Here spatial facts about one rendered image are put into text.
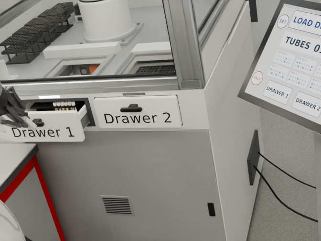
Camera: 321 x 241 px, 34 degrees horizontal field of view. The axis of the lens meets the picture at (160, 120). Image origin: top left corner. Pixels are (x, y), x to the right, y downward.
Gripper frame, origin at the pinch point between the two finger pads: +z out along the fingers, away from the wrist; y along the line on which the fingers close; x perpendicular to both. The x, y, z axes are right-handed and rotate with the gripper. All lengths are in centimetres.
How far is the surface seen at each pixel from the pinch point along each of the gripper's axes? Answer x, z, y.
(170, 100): -44.2, 9.1, 11.4
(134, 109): -33.0, 7.9, 7.9
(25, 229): 11.3, 29.4, -27.7
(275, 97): -79, -5, 4
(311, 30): -88, -12, 19
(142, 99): -34.8, 8.7, 11.7
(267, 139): -53, 155, 59
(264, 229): -60, 111, -4
